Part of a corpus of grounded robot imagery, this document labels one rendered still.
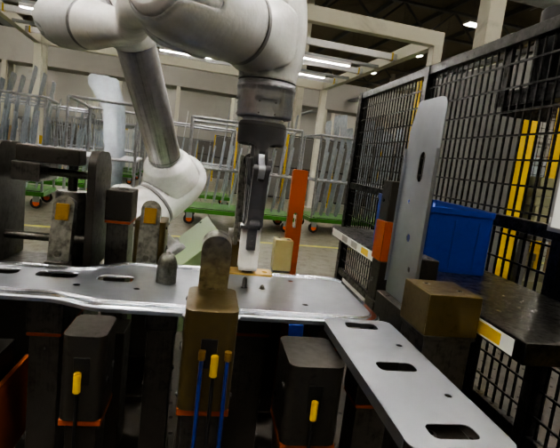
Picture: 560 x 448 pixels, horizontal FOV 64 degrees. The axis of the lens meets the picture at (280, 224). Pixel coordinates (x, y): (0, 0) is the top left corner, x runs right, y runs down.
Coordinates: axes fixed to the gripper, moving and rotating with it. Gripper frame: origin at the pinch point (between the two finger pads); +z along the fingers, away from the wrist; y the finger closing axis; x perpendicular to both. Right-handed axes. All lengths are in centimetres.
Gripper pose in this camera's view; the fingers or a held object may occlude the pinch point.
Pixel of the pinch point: (249, 247)
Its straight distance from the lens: 72.8
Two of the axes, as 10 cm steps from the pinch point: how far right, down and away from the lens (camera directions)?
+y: 1.5, 1.6, -9.8
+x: 9.8, 0.9, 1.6
